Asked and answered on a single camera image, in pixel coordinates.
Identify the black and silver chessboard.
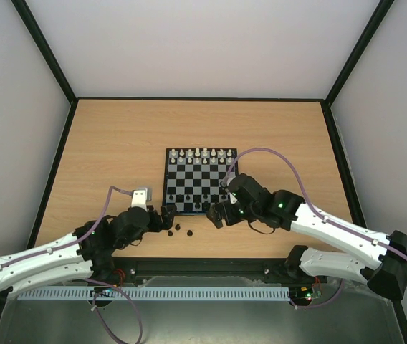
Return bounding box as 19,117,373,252
162,147,239,216

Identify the black aluminium front rail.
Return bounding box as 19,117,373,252
114,257,315,287

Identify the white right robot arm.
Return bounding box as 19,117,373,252
206,173,407,301

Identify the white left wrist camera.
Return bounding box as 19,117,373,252
130,187,153,211

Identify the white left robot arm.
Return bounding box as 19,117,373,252
0,205,176,307

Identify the light blue cable duct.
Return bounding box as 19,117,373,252
18,286,290,302

